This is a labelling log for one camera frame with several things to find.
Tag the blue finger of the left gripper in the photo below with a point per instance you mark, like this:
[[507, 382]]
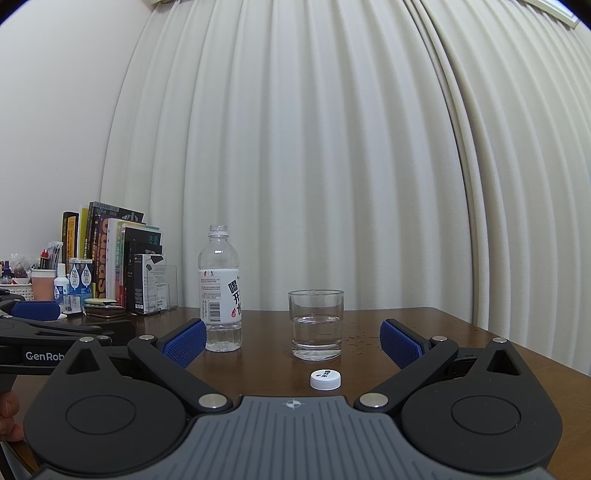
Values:
[[36, 310]]

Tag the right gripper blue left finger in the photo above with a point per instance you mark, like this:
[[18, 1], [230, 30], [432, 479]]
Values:
[[164, 361]]

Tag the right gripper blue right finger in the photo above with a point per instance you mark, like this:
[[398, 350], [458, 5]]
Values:
[[420, 360]]

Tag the white bottle cap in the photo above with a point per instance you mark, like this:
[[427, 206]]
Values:
[[326, 380]]

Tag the clear plastic water bottle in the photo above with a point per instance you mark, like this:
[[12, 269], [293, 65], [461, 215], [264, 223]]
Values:
[[220, 303]]

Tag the small white dropper bottle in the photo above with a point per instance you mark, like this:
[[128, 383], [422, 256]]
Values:
[[61, 284]]

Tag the person's left hand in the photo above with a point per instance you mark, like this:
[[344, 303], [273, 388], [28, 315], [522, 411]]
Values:
[[10, 431]]

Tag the white plastic basket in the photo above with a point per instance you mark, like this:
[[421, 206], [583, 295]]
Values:
[[23, 290]]

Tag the pink paper cup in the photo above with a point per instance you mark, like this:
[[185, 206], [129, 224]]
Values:
[[42, 281]]

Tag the blue white carton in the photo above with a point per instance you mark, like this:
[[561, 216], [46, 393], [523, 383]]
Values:
[[80, 282]]

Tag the stack of tins with notes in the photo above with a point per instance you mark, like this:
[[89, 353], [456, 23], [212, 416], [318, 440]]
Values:
[[102, 308]]

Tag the white black product box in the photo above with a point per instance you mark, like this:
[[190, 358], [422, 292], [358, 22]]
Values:
[[150, 284]]

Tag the clear acrylic bookend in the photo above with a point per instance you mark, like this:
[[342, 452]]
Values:
[[171, 288]]

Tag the row of upright books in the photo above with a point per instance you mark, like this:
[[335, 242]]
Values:
[[110, 236]]

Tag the clear drinking glass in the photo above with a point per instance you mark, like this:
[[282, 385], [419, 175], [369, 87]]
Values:
[[317, 318]]

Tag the white curtain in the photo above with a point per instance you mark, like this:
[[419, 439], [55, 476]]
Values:
[[410, 153]]

